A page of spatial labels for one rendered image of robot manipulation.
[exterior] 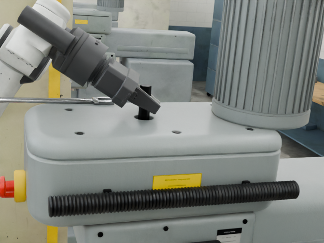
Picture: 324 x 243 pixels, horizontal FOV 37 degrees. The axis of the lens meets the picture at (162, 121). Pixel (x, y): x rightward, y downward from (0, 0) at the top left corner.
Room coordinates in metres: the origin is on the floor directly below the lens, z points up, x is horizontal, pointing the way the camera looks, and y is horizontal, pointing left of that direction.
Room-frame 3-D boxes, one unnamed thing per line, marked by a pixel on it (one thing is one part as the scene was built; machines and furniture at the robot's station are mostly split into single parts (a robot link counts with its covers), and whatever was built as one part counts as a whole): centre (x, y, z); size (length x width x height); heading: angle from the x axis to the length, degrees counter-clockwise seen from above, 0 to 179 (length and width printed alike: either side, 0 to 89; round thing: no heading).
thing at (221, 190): (0.76, -0.04, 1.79); 0.45 x 0.04 x 0.04; 109
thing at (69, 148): (0.89, 0.02, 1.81); 0.47 x 0.26 x 0.16; 109
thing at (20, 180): (0.81, 0.25, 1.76); 0.06 x 0.02 x 0.06; 19
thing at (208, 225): (0.90, -0.01, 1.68); 0.34 x 0.24 x 0.10; 109
